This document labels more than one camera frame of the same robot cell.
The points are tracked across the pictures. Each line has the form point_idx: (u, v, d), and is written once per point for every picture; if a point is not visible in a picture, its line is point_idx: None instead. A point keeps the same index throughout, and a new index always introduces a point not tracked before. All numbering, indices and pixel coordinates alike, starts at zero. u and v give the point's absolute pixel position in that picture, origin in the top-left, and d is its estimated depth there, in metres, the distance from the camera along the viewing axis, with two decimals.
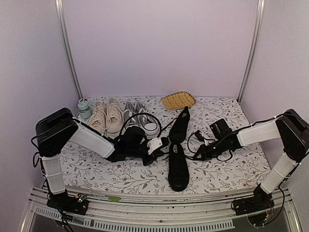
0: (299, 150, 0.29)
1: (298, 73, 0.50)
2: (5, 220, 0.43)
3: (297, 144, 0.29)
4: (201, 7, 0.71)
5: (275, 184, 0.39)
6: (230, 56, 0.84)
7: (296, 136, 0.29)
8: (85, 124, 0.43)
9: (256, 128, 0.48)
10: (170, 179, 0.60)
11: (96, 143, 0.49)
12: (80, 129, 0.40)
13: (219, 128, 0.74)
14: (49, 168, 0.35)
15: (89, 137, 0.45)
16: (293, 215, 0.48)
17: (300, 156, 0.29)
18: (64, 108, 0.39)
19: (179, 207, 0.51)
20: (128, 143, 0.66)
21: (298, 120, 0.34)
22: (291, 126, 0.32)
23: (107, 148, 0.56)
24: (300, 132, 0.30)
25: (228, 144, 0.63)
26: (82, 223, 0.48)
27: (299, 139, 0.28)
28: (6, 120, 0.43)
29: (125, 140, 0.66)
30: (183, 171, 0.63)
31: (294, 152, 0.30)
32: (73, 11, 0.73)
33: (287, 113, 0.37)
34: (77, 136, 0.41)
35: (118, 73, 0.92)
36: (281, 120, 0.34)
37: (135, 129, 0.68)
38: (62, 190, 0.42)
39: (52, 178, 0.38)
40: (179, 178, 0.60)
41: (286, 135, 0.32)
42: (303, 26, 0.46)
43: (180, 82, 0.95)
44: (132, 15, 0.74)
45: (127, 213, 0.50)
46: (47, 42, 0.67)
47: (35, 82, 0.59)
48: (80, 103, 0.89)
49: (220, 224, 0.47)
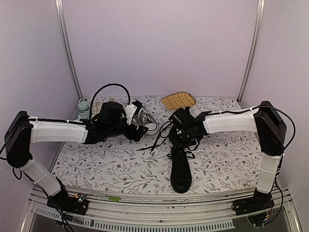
0: (276, 146, 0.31)
1: (298, 73, 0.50)
2: (5, 220, 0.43)
3: (274, 142, 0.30)
4: (201, 7, 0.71)
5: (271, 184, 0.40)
6: (230, 56, 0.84)
7: (276, 135, 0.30)
8: (40, 121, 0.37)
9: (228, 119, 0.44)
10: (173, 180, 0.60)
11: (68, 133, 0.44)
12: (38, 126, 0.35)
13: (179, 118, 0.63)
14: (34, 174, 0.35)
15: (55, 130, 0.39)
16: (293, 215, 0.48)
17: (278, 151, 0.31)
18: (21, 112, 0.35)
19: (179, 207, 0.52)
20: (106, 121, 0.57)
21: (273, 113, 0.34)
22: (271, 124, 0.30)
23: (86, 133, 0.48)
24: (274, 128, 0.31)
25: (193, 131, 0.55)
26: (82, 223, 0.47)
27: (278, 139, 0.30)
28: (5, 120, 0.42)
29: (102, 119, 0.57)
30: (187, 172, 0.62)
31: (272, 148, 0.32)
32: (72, 10, 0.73)
33: (264, 107, 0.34)
34: (40, 136, 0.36)
35: (117, 72, 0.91)
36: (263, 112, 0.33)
37: (112, 103, 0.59)
38: (58, 190, 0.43)
39: (43, 181, 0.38)
40: (183, 180, 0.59)
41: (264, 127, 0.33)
42: (304, 26, 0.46)
43: (180, 82, 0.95)
44: (132, 15, 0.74)
45: (127, 213, 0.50)
46: (46, 41, 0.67)
47: (35, 82, 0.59)
48: (80, 103, 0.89)
49: (220, 224, 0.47)
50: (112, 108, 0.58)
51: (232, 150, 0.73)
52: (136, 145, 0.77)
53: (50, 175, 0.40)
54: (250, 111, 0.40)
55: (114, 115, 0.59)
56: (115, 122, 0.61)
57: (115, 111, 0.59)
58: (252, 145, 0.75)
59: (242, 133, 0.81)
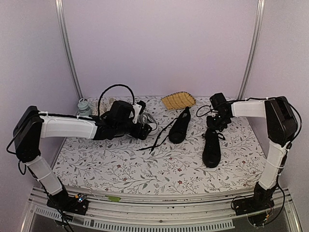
0: (279, 135, 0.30)
1: (298, 73, 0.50)
2: (5, 220, 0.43)
3: (278, 129, 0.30)
4: (201, 7, 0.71)
5: (272, 179, 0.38)
6: (230, 56, 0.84)
7: (279, 121, 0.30)
8: (51, 116, 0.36)
9: (248, 103, 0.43)
10: (205, 155, 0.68)
11: (77, 128, 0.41)
12: (50, 121, 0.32)
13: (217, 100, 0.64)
14: (38, 172, 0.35)
15: (66, 125, 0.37)
16: (293, 215, 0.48)
17: (279, 140, 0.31)
18: (30, 107, 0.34)
19: (178, 207, 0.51)
20: (116, 118, 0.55)
21: (285, 104, 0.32)
22: (277, 111, 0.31)
23: (95, 129, 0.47)
24: (281, 116, 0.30)
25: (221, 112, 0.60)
26: (82, 223, 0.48)
27: (281, 125, 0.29)
28: (5, 121, 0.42)
29: (112, 116, 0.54)
30: (217, 151, 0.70)
31: (276, 136, 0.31)
32: (73, 10, 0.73)
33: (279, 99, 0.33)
34: (51, 131, 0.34)
35: (117, 72, 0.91)
36: (269, 104, 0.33)
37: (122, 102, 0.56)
38: (59, 190, 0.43)
39: (45, 181, 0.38)
40: (214, 156, 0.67)
41: (272, 118, 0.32)
42: (304, 26, 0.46)
43: (180, 82, 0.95)
44: (131, 16, 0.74)
45: (127, 213, 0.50)
46: (47, 42, 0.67)
47: (35, 82, 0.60)
48: (80, 103, 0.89)
49: (221, 224, 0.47)
50: (123, 108, 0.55)
51: (232, 150, 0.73)
52: (136, 145, 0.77)
53: (53, 175, 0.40)
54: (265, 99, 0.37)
55: (124, 114, 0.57)
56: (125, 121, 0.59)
57: (125, 110, 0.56)
58: (252, 145, 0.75)
59: (242, 133, 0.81)
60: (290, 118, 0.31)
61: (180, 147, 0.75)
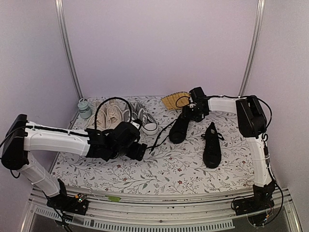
0: (248, 129, 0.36)
1: (298, 73, 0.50)
2: (5, 220, 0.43)
3: (247, 125, 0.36)
4: (201, 8, 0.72)
5: (264, 174, 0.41)
6: (230, 56, 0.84)
7: (248, 119, 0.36)
8: (38, 128, 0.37)
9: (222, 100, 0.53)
10: (205, 156, 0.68)
11: (70, 144, 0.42)
12: (32, 135, 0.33)
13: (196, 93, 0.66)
14: (31, 176, 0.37)
15: (53, 140, 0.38)
16: (293, 215, 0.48)
17: (248, 134, 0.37)
18: (20, 115, 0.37)
19: (178, 207, 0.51)
20: (117, 141, 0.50)
21: (254, 100, 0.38)
22: (247, 109, 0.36)
23: (88, 147, 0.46)
24: (250, 114, 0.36)
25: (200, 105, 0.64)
26: (82, 224, 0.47)
27: (249, 122, 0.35)
28: (5, 120, 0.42)
29: (114, 137, 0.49)
30: (217, 151, 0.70)
31: (245, 130, 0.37)
32: (73, 10, 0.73)
33: (250, 98, 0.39)
34: (36, 145, 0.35)
35: (117, 73, 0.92)
36: (240, 103, 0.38)
37: (131, 125, 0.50)
38: (56, 192, 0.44)
39: (40, 183, 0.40)
40: (214, 156, 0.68)
41: (242, 116, 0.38)
42: (303, 26, 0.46)
43: (180, 82, 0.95)
44: (131, 16, 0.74)
45: (127, 213, 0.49)
46: (46, 41, 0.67)
47: (35, 81, 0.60)
48: (80, 103, 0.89)
49: (221, 224, 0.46)
50: (129, 132, 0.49)
51: (232, 150, 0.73)
52: None
53: (49, 178, 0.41)
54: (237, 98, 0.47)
55: (128, 139, 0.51)
56: (127, 146, 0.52)
57: (130, 135, 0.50)
58: None
59: None
60: (259, 115, 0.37)
61: (180, 147, 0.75)
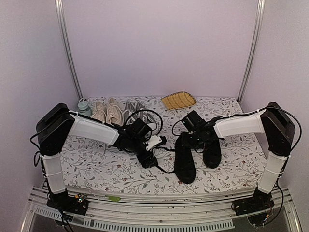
0: (284, 145, 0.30)
1: (298, 72, 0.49)
2: (6, 220, 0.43)
3: (282, 141, 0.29)
4: (201, 8, 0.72)
5: (272, 183, 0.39)
6: (230, 56, 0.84)
7: (281, 132, 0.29)
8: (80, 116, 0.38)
9: (238, 121, 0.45)
10: (205, 156, 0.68)
11: (100, 132, 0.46)
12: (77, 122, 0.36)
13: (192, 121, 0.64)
14: (50, 166, 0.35)
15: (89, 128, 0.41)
16: (293, 215, 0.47)
17: (285, 152, 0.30)
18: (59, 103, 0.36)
19: (178, 207, 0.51)
20: (135, 133, 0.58)
21: (278, 111, 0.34)
22: (275, 122, 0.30)
23: (116, 136, 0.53)
24: (282, 127, 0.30)
25: (204, 136, 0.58)
26: (82, 223, 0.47)
27: (284, 136, 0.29)
28: (6, 121, 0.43)
29: (134, 130, 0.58)
30: (217, 151, 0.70)
31: (279, 147, 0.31)
32: (73, 10, 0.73)
33: (270, 108, 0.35)
34: (77, 130, 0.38)
35: (117, 73, 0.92)
36: (265, 116, 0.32)
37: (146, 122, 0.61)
38: (62, 190, 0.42)
39: (53, 178, 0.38)
40: (214, 156, 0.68)
41: (270, 131, 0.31)
42: (303, 26, 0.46)
43: (180, 82, 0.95)
44: (131, 16, 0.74)
45: (128, 213, 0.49)
46: (47, 41, 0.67)
47: (35, 81, 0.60)
48: (80, 103, 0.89)
49: (221, 224, 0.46)
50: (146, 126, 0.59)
51: (232, 150, 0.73)
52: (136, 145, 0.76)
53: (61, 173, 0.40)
54: (257, 112, 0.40)
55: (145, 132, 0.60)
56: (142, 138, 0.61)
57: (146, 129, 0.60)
58: (252, 146, 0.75)
59: None
60: (287, 125, 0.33)
61: None
